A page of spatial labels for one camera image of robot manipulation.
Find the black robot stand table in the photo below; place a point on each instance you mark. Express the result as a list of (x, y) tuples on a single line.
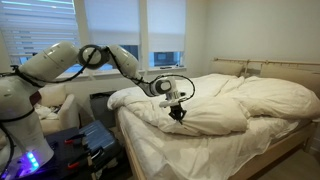
[(57, 167)]

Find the blue black suitcase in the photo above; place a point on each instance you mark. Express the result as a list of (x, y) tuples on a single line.
[(99, 142)]

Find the light wooden bed frame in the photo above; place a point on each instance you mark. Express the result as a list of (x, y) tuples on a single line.
[(266, 143)]

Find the dark bin beside bed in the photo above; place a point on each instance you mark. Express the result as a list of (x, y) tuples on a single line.
[(98, 102)]

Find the white duvet blanket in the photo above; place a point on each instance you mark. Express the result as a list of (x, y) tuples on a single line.
[(222, 104)]

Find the white mattress with sheet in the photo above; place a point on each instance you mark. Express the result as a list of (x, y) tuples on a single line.
[(200, 150)]

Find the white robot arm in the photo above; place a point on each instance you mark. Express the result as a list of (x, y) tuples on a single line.
[(27, 150)]

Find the white window blinds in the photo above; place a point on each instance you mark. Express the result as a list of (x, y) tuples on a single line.
[(29, 26)]

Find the beige armchair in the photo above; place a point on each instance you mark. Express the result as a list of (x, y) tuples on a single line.
[(57, 109)]

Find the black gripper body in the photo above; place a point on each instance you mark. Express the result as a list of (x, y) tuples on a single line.
[(177, 113)]

